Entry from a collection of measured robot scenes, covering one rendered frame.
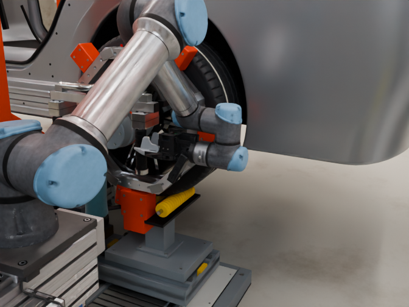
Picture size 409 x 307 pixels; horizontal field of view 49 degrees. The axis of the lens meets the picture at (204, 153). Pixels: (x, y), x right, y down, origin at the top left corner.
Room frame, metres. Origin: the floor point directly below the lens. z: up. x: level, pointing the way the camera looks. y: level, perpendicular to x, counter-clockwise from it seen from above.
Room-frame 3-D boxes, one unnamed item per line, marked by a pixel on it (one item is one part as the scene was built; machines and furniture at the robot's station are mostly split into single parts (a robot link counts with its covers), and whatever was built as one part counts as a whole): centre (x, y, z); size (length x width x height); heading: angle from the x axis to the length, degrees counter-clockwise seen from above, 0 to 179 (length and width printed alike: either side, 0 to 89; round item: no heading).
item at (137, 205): (1.68, 0.25, 0.48); 0.16 x 0.12 x 0.17; 156
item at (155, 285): (1.81, 0.21, 0.13); 0.50 x 0.36 x 0.10; 66
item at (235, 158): (1.24, -0.07, 0.85); 0.11 x 0.08 x 0.09; 66
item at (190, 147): (1.30, 0.08, 0.86); 0.12 x 0.08 x 0.09; 66
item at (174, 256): (1.80, 0.19, 0.32); 0.40 x 0.30 x 0.28; 66
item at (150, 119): (1.39, 0.19, 0.93); 0.09 x 0.05 x 0.05; 156
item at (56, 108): (1.53, 0.50, 0.93); 0.09 x 0.05 x 0.05; 156
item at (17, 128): (0.82, 0.37, 0.98); 0.13 x 0.12 x 0.14; 56
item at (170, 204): (1.69, 0.11, 0.51); 0.29 x 0.06 x 0.06; 156
